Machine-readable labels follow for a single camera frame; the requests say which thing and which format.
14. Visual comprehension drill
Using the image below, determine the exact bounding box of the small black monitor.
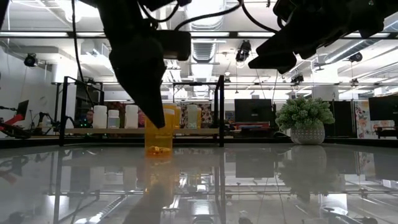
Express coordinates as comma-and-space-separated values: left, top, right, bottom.
17, 99, 30, 116

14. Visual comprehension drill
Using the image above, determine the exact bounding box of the green potted plant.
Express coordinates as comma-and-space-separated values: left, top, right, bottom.
275, 96, 336, 146

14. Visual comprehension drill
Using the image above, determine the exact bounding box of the black monitor screen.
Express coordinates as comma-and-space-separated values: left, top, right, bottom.
368, 95, 398, 121
234, 98, 273, 123

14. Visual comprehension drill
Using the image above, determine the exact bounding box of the small teal medicine bottle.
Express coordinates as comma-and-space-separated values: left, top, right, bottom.
187, 104, 198, 129

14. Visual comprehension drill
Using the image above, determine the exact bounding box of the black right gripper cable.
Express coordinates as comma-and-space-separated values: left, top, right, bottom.
241, 0, 279, 34

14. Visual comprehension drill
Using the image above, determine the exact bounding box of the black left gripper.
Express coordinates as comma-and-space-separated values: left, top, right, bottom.
93, 0, 168, 129

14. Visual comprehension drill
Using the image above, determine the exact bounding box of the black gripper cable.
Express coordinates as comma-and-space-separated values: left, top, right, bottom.
138, 0, 243, 32
241, 0, 279, 34

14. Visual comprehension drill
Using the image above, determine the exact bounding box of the person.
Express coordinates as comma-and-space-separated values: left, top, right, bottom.
83, 108, 95, 128

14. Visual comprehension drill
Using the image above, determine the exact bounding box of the red and black machine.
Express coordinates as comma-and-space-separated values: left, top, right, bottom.
0, 105, 34, 139

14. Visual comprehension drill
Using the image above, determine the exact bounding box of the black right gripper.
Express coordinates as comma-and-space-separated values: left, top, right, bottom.
248, 0, 386, 75

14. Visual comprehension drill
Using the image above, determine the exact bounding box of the floral patterned panel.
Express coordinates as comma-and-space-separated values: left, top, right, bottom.
180, 102, 215, 129
354, 100, 396, 139

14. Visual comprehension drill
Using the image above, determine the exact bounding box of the black equipment rack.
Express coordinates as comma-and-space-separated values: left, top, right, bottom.
74, 81, 105, 129

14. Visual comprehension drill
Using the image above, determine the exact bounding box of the white plastic medicine bottle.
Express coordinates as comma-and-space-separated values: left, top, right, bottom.
124, 104, 139, 129
93, 105, 108, 129

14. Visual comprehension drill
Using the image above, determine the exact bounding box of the clear medicine bottle white cap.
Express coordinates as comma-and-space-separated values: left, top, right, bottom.
107, 109, 120, 129

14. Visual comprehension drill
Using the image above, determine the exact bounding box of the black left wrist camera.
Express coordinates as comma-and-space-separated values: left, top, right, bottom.
157, 30, 192, 62

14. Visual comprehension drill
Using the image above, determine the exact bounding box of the long black arm cable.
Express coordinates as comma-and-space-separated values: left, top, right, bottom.
71, 0, 95, 105

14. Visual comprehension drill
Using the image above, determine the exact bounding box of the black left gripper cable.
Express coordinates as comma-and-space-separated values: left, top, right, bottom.
138, 0, 243, 32

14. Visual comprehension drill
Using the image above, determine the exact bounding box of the wooden shelf with black frame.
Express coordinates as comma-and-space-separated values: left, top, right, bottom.
58, 74, 225, 147

